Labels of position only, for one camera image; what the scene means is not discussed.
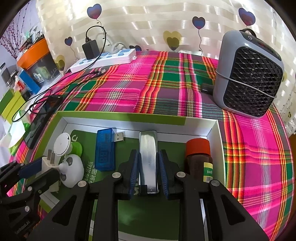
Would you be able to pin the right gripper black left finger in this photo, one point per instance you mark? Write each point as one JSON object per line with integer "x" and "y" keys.
{"x": 90, "y": 207}

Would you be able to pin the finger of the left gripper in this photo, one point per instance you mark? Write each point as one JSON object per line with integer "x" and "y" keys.
{"x": 35, "y": 189}
{"x": 13, "y": 172}

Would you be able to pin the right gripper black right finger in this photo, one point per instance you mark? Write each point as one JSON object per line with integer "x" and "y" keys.
{"x": 208, "y": 211}

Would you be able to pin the white wall charger plug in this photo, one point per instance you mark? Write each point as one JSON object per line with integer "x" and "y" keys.
{"x": 48, "y": 162}

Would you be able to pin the silver metal lighter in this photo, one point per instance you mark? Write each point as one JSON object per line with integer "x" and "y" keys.
{"x": 148, "y": 163}

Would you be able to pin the blue USB tester dongle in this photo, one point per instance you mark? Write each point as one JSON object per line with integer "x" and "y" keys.
{"x": 105, "y": 149}

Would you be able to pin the white panda-shaped gadget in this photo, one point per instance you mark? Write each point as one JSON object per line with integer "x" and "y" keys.
{"x": 71, "y": 170}

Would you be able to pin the white tissue pack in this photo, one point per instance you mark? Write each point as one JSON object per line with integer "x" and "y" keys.
{"x": 16, "y": 132}

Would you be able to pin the white round disc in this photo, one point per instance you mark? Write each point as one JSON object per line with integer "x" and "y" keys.
{"x": 62, "y": 145}

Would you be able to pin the green and white tray box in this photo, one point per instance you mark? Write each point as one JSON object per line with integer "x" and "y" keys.
{"x": 150, "y": 217}

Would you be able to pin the plaid pink green tablecloth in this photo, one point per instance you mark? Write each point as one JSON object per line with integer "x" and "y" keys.
{"x": 258, "y": 159}

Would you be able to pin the brown bottle red cap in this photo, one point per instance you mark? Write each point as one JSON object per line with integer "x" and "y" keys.
{"x": 198, "y": 161}

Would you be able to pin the lime green boxes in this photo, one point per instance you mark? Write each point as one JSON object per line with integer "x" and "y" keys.
{"x": 10, "y": 103}

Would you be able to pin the black smartphone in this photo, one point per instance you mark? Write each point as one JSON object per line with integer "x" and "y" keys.
{"x": 41, "y": 119}

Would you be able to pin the blue small box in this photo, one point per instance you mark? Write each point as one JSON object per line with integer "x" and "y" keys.
{"x": 27, "y": 80}

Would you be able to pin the glass jar with lid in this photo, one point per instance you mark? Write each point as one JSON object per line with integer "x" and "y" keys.
{"x": 7, "y": 74}

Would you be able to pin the orange and black box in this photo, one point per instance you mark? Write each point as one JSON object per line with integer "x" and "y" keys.
{"x": 38, "y": 62}

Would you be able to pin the purple dried flower branches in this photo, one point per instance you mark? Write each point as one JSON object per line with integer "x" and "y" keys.
{"x": 12, "y": 37}

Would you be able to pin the small black plug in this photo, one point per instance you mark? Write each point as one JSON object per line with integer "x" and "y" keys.
{"x": 207, "y": 88}

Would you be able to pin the white power strip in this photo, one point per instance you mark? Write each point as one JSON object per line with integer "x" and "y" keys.
{"x": 124, "y": 56}

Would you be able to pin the black power adapter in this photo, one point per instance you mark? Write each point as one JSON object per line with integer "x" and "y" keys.
{"x": 91, "y": 49}

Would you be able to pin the grey portable heater fan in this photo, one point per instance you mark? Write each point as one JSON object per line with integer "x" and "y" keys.
{"x": 248, "y": 74}

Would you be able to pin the heart-pattern white curtain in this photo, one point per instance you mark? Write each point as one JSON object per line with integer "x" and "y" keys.
{"x": 195, "y": 27}

